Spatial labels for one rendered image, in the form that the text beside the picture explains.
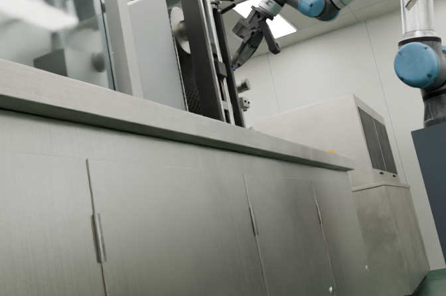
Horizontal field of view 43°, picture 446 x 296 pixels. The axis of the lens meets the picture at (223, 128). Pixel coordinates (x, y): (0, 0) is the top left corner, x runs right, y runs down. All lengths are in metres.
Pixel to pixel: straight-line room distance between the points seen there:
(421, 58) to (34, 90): 1.20
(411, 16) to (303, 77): 4.99
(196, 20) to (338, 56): 5.10
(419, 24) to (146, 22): 0.77
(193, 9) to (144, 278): 0.94
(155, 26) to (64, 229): 1.11
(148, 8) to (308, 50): 5.06
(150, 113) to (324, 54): 5.87
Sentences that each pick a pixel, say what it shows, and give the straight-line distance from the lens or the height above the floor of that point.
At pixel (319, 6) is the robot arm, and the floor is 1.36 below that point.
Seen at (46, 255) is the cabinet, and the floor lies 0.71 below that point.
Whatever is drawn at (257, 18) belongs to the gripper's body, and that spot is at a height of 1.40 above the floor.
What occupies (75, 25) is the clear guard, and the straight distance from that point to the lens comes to 0.86.
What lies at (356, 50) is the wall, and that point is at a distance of 6.55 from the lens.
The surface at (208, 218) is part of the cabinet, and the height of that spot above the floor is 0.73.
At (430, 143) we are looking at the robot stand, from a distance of 1.71.
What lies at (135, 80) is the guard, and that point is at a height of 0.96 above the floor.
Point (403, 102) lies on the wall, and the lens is 6.35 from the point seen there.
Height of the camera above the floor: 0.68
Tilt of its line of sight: 12 degrees up
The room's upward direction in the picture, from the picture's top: 11 degrees counter-clockwise
